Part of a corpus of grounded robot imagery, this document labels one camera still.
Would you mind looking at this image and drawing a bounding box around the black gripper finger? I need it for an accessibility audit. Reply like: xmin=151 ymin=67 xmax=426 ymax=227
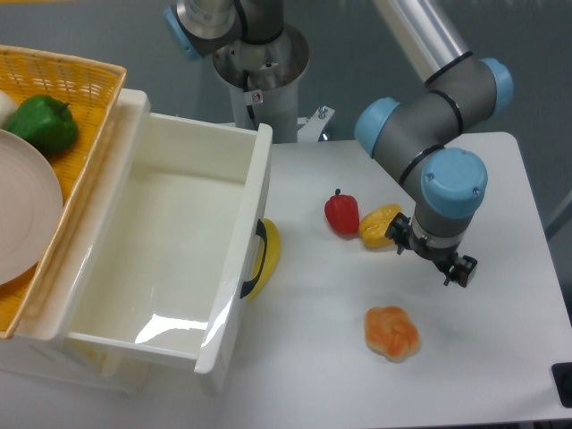
xmin=443 ymin=256 xmax=477 ymax=287
xmin=385 ymin=212 xmax=411 ymax=255

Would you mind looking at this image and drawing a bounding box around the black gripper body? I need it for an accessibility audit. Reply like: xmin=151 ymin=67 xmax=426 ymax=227
xmin=406 ymin=231 xmax=460 ymax=273

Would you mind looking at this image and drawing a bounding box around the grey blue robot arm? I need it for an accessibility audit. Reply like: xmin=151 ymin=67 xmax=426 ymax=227
xmin=164 ymin=1 xmax=514 ymax=286

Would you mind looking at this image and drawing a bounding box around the beige round plate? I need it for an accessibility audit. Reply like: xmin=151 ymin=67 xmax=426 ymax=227
xmin=1 ymin=130 xmax=63 ymax=284

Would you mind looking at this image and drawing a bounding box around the white round vegetable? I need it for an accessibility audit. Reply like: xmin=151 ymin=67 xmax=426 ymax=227
xmin=0 ymin=90 xmax=19 ymax=129

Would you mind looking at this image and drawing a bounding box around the yellow bell pepper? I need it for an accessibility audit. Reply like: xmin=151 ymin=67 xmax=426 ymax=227
xmin=358 ymin=204 xmax=401 ymax=249

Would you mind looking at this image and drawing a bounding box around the red bell pepper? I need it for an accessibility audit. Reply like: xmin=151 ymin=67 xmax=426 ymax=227
xmin=324 ymin=189 xmax=360 ymax=237

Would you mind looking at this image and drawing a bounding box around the yellow banana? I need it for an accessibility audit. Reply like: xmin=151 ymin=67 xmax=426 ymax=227
xmin=263 ymin=218 xmax=282 ymax=282

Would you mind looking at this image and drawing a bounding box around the black object at table edge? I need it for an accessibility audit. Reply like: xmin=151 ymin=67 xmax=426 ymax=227
xmin=551 ymin=362 xmax=572 ymax=408

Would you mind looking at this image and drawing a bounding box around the white open drawer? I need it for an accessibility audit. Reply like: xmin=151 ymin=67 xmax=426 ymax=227
xmin=68 ymin=114 xmax=273 ymax=383

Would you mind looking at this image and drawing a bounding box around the yellow woven basket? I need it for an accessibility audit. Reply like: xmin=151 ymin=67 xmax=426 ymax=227
xmin=1 ymin=46 xmax=127 ymax=340

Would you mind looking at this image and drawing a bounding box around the green bell pepper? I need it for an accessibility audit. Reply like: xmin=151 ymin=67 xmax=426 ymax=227
xmin=4 ymin=95 xmax=79 ymax=156

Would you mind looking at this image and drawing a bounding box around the white drawer cabinet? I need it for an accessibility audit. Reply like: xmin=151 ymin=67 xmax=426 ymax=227
xmin=1 ymin=90 xmax=224 ymax=392

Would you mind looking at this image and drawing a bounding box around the black drawer handle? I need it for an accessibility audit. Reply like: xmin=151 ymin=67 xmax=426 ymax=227
xmin=240 ymin=219 xmax=269 ymax=299

